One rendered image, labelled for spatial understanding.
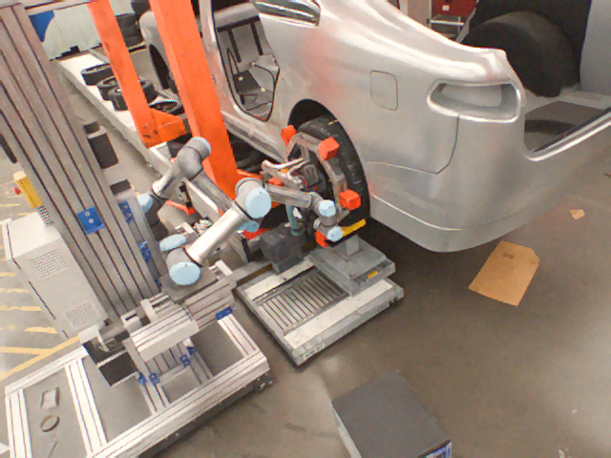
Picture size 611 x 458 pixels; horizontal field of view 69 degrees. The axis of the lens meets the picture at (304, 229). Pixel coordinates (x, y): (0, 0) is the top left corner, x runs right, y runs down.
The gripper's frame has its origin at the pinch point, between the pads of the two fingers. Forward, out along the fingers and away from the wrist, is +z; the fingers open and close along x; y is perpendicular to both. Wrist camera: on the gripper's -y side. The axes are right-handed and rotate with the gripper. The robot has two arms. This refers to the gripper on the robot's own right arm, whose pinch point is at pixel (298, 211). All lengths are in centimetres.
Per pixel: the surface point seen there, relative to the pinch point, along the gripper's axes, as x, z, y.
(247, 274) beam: 19, 58, -70
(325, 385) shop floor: 27, -43, -83
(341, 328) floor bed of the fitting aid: -2, -23, -75
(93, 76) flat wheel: -20, 709, -41
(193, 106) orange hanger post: 20, 60, 53
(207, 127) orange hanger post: 15, 60, 39
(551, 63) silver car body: -183, -23, 30
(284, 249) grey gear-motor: -4, 39, -50
